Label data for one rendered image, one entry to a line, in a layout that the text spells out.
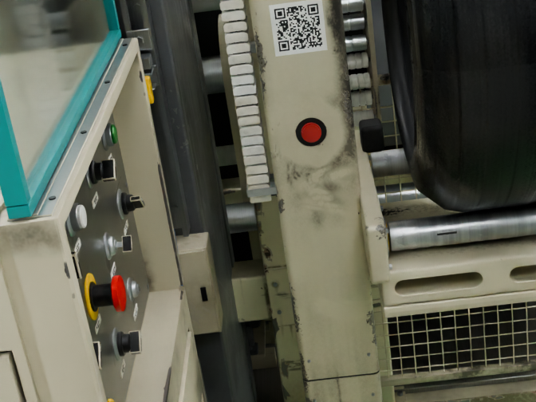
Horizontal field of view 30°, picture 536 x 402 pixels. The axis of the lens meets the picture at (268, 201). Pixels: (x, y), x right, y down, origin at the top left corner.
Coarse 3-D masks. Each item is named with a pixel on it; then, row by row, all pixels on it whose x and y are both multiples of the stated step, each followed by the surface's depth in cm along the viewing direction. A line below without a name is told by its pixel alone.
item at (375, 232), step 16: (368, 160) 165; (368, 176) 159; (368, 192) 153; (368, 208) 148; (368, 224) 143; (384, 224) 148; (368, 240) 144; (384, 240) 144; (368, 256) 145; (384, 256) 145; (384, 272) 146
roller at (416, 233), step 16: (512, 208) 148; (528, 208) 147; (400, 224) 148; (416, 224) 148; (432, 224) 148; (448, 224) 147; (464, 224) 147; (480, 224) 147; (496, 224) 147; (512, 224) 147; (528, 224) 147; (400, 240) 148; (416, 240) 148; (432, 240) 148; (448, 240) 148; (464, 240) 148; (480, 240) 148
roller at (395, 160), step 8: (376, 152) 174; (384, 152) 174; (392, 152) 174; (400, 152) 173; (376, 160) 173; (384, 160) 173; (392, 160) 173; (400, 160) 173; (376, 168) 173; (384, 168) 173; (392, 168) 173; (400, 168) 173; (408, 168) 173; (376, 176) 174
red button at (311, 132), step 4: (308, 124) 148; (312, 124) 148; (316, 124) 148; (304, 128) 148; (308, 128) 148; (312, 128) 148; (316, 128) 148; (320, 128) 148; (304, 132) 148; (308, 132) 148; (312, 132) 148; (316, 132) 148; (320, 132) 148; (304, 136) 148; (308, 136) 148; (312, 136) 148; (316, 136) 148; (320, 136) 149; (308, 140) 149; (312, 140) 149; (316, 140) 149
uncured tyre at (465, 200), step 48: (384, 0) 169; (432, 0) 125; (480, 0) 123; (528, 0) 123; (432, 48) 127; (480, 48) 124; (528, 48) 124; (432, 96) 129; (480, 96) 126; (528, 96) 126; (432, 144) 134; (480, 144) 130; (528, 144) 130; (432, 192) 145; (480, 192) 138; (528, 192) 140
